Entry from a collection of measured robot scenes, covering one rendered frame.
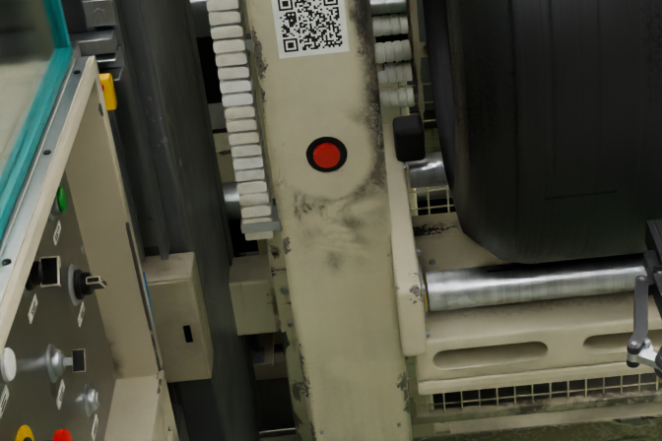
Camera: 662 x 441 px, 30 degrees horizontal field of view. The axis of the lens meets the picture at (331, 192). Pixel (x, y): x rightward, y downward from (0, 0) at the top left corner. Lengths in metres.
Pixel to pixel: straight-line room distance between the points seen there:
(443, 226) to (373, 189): 0.32
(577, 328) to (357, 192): 0.29
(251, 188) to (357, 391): 0.31
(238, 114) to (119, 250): 0.22
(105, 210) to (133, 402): 0.21
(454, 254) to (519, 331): 0.27
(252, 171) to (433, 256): 0.35
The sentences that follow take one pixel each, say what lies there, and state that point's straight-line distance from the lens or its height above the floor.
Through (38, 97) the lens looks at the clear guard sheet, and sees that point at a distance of 1.08.
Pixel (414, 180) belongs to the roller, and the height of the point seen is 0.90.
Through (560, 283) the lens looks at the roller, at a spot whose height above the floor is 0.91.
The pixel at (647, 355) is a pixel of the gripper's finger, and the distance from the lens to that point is 1.14.
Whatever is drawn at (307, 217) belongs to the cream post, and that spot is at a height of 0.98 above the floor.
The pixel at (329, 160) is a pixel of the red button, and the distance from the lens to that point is 1.38.
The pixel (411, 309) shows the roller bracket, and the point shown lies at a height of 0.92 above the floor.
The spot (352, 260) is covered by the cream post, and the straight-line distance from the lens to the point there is 1.45.
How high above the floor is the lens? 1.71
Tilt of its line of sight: 30 degrees down
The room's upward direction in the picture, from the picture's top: 7 degrees counter-clockwise
